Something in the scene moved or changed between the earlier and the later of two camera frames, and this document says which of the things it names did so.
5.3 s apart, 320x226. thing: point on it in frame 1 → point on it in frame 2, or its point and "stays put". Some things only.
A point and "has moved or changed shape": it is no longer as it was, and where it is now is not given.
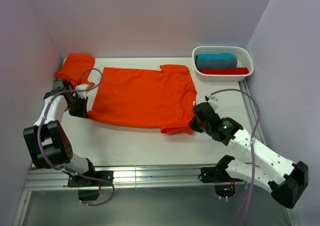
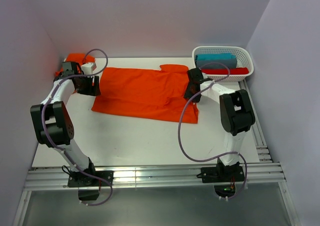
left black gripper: [83, 112] → [94, 91]
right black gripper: [193, 125] → [187, 94]
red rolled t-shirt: [225, 71] stays put
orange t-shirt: [162, 98] has moved or changed shape
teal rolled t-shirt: [215, 57] stays put
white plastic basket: [244, 60] stays put
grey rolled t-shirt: [216, 63] stays put
